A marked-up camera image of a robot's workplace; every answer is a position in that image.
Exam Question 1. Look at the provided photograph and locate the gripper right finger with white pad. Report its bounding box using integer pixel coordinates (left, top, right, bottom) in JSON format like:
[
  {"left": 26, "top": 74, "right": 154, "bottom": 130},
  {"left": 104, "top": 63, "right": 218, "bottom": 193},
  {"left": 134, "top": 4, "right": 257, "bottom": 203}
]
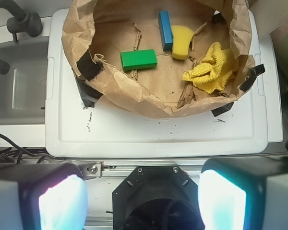
[{"left": 198, "top": 156, "right": 288, "bottom": 230}]

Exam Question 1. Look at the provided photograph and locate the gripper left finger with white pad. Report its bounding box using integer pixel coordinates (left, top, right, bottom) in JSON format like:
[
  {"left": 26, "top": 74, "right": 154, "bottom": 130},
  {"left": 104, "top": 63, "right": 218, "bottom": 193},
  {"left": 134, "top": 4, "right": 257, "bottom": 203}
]
[{"left": 0, "top": 163, "right": 88, "bottom": 230}]

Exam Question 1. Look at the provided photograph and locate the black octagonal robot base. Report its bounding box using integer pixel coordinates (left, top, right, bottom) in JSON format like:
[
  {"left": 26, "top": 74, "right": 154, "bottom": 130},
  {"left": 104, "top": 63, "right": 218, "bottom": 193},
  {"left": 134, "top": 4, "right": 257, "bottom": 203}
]
[{"left": 112, "top": 166, "right": 205, "bottom": 230}]

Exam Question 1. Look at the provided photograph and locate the green rectangular block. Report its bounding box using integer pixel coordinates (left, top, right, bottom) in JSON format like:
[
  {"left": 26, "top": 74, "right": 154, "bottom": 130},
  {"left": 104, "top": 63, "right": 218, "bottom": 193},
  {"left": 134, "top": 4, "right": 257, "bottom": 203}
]
[{"left": 120, "top": 49, "right": 158, "bottom": 71}]

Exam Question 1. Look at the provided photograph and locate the blue rectangular block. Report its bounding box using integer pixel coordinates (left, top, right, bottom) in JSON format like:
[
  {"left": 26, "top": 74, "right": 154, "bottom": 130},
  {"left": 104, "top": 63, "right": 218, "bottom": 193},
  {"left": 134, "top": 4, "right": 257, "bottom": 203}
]
[{"left": 158, "top": 11, "right": 173, "bottom": 51}]

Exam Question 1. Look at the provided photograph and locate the white plastic tray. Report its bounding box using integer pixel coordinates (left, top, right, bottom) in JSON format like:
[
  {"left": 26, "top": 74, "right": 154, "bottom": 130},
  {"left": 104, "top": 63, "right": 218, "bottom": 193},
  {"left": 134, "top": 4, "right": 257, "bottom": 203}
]
[{"left": 45, "top": 9, "right": 268, "bottom": 159}]

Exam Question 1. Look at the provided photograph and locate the grey sink basin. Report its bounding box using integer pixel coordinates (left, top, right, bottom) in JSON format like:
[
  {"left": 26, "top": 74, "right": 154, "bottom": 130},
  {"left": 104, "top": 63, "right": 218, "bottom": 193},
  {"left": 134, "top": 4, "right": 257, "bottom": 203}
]
[{"left": 0, "top": 36, "right": 48, "bottom": 125}]

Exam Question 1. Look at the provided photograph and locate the yellow cloth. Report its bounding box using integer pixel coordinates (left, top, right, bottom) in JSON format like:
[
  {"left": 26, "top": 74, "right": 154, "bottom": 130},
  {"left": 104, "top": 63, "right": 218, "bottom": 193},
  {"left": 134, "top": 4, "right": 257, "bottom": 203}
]
[{"left": 182, "top": 42, "right": 239, "bottom": 94}]

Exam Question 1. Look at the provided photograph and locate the brown paper bag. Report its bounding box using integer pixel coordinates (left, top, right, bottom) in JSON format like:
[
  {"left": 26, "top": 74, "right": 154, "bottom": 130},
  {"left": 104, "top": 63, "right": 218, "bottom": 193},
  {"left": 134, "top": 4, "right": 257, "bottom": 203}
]
[{"left": 62, "top": 0, "right": 256, "bottom": 119}]

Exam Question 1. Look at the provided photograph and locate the yellow sponge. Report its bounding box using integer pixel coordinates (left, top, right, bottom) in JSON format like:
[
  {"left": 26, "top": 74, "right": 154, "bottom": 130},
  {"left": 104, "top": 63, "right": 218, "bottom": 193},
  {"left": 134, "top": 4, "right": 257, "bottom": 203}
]
[{"left": 171, "top": 25, "right": 194, "bottom": 60}]

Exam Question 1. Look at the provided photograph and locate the dark grey faucet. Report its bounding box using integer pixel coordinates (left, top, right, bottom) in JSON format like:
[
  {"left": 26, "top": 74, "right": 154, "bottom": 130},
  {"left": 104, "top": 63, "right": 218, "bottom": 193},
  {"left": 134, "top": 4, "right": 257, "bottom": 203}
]
[{"left": 0, "top": 0, "right": 43, "bottom": 75}]

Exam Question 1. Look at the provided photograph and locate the aluminium frame rail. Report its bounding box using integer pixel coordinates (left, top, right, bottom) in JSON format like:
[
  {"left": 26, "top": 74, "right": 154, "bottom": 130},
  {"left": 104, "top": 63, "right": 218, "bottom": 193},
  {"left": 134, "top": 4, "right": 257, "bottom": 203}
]
[{"left": 73, "top": 158, "right": 207, "bottom": 179}]

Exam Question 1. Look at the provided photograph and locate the black cables bundle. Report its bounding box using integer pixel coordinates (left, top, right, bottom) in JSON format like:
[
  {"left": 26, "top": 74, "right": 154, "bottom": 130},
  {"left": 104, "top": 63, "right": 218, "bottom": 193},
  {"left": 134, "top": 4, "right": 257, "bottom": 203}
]
[{"left": 0, "top": 130, "right": 63, "bottom": 166}]

